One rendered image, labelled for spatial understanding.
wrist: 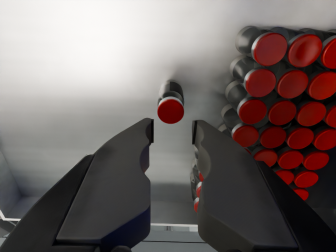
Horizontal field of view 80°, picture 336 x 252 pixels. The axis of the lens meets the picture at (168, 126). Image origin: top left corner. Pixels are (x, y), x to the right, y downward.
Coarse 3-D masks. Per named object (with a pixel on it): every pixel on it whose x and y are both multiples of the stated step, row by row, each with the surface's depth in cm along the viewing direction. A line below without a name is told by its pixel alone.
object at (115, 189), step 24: (144, 120) 12; (120, 144) 10; (144, 144) 10; (96, 168) 8; (120, 168) 8; (144, 168) 10; (96, 192) 7; (120, 192) 7; (144, 192) 7; (72, 216) 6; (96, 216) 6; (120, 216) 6; (144, 216) 7; (72, 240) 6; (96, 240) 6; (120, 240) 6
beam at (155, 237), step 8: (152, 232) 105; (160, 232) 105; (168, 232) 105; (176, 232) 105; (184, 232) 106; (192, 232) 106; (0, 240) 99; (144, 240) 101; (152, 240) 101; (160, 240) 102; (168, 240) 102; (176, 240) 102; (184, 240) 102; (192, 240) 102; (200, 240) 102; (136, 248) 98; (144, 248) 98; (152, 248) 98; (160, 248) 98; (168, 248) 98; (176, 248) 98; (184, 248) 99; (192, 248) 99; (200, 248) 99; (208, 248) 99
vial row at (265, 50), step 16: (240, 32) 16; (256, 32) 14; (272, 32) 13; (240, 48) 16; (256, 48) 13; (272, 48) 13; (240, 64) 16; (256, 64) 15; (272, 64) 13; (240, 80) 15; (256, 80) 14; (272, 80) 14; (240, 96) 16; (256, 96) 15; (224, 112) 19; (240, 112) 15; (256, 112) 15; (224, 128) 20; (240, 128) 16; (240, 144) 17
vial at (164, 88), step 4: (168, 80) 19; (172, 80) 19; (164, 84) 18; (168, 84) 18; (160, 88) 18; (164, 88) 17; (168, 88) 17; (160, 92) 17; (164, 92) 16; (168, 92) 16; (172, 92) 16; (176, 92) 16; (160, 96) 16; (164, 96) 16; (168, 96) 16; (172, 96) 16; (176, 96) 16; (180, 96) 16; (160, 100) 16; (180, 100) 16
